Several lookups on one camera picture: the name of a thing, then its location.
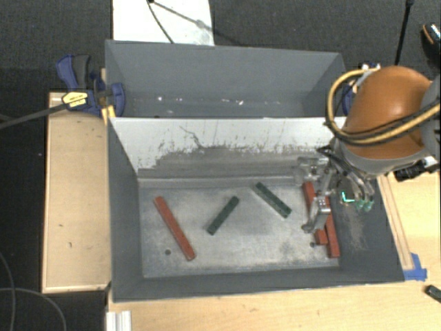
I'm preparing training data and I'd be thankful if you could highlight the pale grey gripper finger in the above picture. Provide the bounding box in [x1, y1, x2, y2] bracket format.
[302, 194, 323, 234]
[313, 199, 334, 234]

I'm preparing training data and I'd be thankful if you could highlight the red-brown flat block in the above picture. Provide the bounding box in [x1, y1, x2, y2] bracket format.
[153, 196, 198, 262]
[302, 181, 330, 246]

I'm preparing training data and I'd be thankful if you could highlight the dark green flat block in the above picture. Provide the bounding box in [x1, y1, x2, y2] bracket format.
[206, 195, 240, 236]
[254, 181, 294, 219]

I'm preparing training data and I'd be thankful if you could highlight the grey metal bin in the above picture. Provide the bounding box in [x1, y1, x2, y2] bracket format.
[103, 39, 406, 303]

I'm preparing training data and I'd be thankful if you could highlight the pale wood flat board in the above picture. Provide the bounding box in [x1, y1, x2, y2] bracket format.
[41, 91, 113, 294]

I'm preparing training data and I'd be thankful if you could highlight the black cylinder on white bracket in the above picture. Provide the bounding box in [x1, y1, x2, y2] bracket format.
[393, 156, 438, 183]

